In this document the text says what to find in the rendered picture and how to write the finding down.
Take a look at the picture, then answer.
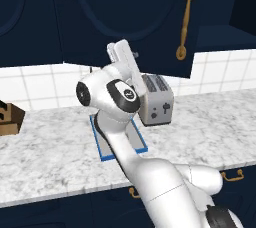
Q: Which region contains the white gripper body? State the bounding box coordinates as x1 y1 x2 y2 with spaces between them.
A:
106 38 148 97

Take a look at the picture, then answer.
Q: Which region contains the blue-rimmed grey tray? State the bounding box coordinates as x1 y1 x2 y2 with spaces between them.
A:
89 113 149 163

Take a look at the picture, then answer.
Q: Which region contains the navy base cabinet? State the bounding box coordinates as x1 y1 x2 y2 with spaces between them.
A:
0 163 256 228

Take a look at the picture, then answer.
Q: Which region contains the silver toaster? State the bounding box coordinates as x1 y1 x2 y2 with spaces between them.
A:
137 73 175 128

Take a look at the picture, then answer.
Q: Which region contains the brown wooden knife block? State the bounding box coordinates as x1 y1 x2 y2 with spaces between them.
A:
0 99 27 137

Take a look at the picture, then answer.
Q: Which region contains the navy cabinet door with handle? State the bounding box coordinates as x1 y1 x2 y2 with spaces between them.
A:
49 0 203 79

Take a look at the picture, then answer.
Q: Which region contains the brass cabinet door handle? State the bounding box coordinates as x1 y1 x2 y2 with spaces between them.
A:
175 0 198 62

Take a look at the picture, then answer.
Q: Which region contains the navy wall cabinet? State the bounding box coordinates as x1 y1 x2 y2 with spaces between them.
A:
193 0 256 54

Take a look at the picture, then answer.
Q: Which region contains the brass drawer handle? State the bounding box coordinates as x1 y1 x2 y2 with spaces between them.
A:
220 168 245 183
128 186 142 200

